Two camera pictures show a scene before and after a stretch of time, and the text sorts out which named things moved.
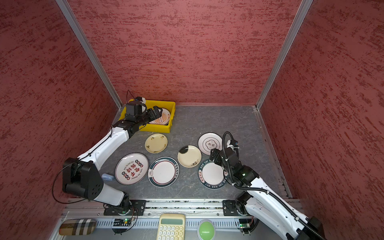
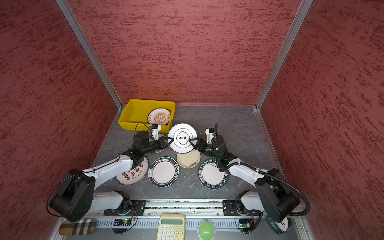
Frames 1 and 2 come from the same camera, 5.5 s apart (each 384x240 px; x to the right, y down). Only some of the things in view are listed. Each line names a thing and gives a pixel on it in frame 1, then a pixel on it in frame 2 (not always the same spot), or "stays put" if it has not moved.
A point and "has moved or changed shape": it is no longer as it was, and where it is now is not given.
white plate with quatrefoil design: x=209 y=141 has moved or changed shape
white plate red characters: x=131 y=168 stays put
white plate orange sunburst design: x=164 y=118 stays put
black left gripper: x=153 y=117 to x=162 y=143
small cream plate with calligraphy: x=156 y=143 stays put
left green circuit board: x=121 y=223 stays put
